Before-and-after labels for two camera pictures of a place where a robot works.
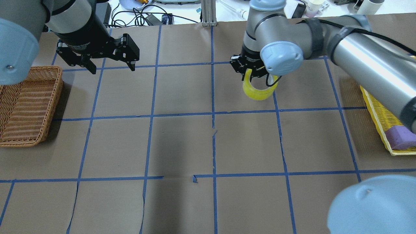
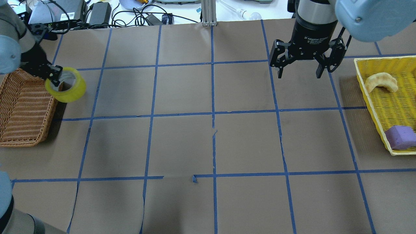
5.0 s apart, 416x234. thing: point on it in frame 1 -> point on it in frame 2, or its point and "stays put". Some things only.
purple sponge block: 401,137 stays put
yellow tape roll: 255,93 -> 73,94
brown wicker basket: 25,107 stays put
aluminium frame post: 208,13 stays put
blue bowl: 135,5 stays put
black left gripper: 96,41 -> 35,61
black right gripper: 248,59 -> 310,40
